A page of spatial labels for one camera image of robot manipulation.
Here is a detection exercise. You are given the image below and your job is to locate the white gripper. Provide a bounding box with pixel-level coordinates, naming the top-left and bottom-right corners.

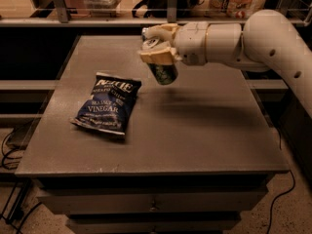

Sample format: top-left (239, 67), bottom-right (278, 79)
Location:
top-left (138, 21), bottom-right (209, 65)

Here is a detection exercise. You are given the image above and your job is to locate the black backpack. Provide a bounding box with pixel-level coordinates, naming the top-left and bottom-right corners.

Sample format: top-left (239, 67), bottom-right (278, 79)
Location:
top-left (132, 0), bottom-right (203, 18)

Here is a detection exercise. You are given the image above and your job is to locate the green soda can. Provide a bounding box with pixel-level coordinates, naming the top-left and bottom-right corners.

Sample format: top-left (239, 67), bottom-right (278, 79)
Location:
top-left (142, 37), bottom-right (177, 85)

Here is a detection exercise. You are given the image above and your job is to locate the blue silver energy drink can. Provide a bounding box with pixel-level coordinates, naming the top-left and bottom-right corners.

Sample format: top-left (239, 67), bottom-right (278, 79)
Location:
top-left (141, 27), bottom-right (148, 41)

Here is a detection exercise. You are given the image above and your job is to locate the black cables left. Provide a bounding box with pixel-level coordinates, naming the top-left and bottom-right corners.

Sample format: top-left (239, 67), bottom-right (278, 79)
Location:
top-left (0, 129), bottom-right (43, 234)

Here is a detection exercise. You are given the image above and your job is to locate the blue kettle chips bag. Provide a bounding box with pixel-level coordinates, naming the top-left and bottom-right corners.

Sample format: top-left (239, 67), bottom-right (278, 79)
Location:
top-left (70, 72), bottom-right (141, 137)

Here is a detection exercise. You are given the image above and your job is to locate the black floor cable right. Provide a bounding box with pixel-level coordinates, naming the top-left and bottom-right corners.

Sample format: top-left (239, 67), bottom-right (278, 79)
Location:
top-left (265, 127), bottom-right (296, 234)

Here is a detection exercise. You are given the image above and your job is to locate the grey metal railing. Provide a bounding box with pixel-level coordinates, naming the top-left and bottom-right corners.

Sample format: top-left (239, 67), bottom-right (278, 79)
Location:
top-left (0, 0), bottom-right (312, 28)

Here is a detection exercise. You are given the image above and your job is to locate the grey drawer cabinet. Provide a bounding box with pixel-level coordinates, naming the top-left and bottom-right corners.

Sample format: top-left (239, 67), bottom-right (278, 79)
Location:
top-left (17, 36), bottom-right (289, 234)

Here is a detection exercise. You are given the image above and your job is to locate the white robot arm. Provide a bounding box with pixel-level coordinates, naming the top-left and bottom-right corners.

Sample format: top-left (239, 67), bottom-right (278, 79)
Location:
top-left (138, 10), bottom-right (312, 116)

